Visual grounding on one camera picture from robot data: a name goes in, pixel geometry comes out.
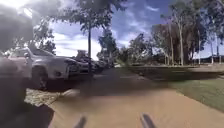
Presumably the tall slender tree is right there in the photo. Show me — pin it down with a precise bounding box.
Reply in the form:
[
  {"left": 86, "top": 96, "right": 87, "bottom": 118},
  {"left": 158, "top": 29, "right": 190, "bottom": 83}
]
[{"left": 96, "top": 28, "right": 119, "bottom": 66}]

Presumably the thin-trunked tree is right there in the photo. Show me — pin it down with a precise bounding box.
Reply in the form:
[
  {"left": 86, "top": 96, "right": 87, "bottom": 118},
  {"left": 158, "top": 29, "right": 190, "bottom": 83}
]
[{"left": 56, "top": 0, "right": 129, "bottom": 79}]

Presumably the reddish brown paved path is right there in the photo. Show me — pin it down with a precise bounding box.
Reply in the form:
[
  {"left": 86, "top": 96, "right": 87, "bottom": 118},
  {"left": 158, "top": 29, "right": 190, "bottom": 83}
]
[{"left": 46, "top": 66, "right": 224, "bottom": 128}]

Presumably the row of parked cars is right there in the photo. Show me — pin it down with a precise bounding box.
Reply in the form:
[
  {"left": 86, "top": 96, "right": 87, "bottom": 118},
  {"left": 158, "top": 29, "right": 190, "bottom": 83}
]
[{"left": 8, "top": 46, "right": 114, "bottom": 89}]

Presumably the robot's own part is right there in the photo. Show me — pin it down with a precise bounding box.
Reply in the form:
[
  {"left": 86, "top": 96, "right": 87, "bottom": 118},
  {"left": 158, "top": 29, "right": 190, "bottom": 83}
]
[
  {"left": 140, "top": 113, "right": 157, "bottom": 128},
  {"left": 74, "top": 115, "right": 88, "bottom": 128}
]

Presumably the row of tall trees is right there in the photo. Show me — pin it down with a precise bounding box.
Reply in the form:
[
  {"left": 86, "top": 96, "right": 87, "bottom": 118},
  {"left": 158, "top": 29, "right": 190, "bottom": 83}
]
[{"left": 116, "top": 0, "right": 224, "bottom": 68}]

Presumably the leafy tree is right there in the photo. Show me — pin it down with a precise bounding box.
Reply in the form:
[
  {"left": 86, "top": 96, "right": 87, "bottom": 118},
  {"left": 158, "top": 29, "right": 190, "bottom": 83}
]
[{"left": 13, "top": 16, "right": 58, "bottom": 56}]

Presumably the leaf-littered dirt strip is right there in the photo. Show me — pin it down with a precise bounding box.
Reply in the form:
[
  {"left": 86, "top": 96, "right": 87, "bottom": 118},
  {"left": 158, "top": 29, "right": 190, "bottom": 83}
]
[{"left": 24, "top": 87, "right": 64, "bottom": 108}]

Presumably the grass field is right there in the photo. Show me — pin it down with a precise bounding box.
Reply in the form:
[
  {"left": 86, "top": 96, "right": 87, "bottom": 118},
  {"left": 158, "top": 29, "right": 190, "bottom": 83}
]
[{"left": 123, "top": 64, "right": 224, "bottom": 113}]

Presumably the low dark building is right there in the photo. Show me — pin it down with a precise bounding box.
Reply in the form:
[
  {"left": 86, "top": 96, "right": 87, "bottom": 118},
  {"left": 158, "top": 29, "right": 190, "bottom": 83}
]
[{"left": 199, "top": 55, "right": 224, "bottom": 65}]

